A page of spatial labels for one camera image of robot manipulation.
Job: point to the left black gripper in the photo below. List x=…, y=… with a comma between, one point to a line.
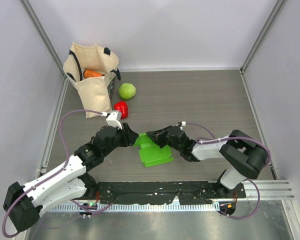
x=130, y=135

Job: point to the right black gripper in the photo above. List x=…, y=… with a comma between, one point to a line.
x=158, y=136

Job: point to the green paper box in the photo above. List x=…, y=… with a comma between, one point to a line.
x=151, y=154

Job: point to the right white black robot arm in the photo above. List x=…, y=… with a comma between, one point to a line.
x=246, y=155

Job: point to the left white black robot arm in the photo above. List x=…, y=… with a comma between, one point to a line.
x=25, y=204

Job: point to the red bell pepper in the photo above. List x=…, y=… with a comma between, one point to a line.
x=122, y=107

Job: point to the green cabbage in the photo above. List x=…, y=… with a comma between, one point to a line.
x=127, y=91

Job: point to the beige canvas tote bag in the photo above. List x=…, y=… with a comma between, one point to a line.
x=95, y=92

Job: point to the orange carrot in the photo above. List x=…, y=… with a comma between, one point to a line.
x=89, y=73

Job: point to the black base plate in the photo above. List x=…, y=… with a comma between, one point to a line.
x=162, y=192

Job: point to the white slotted cable duct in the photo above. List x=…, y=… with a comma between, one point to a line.
x=175, y=206

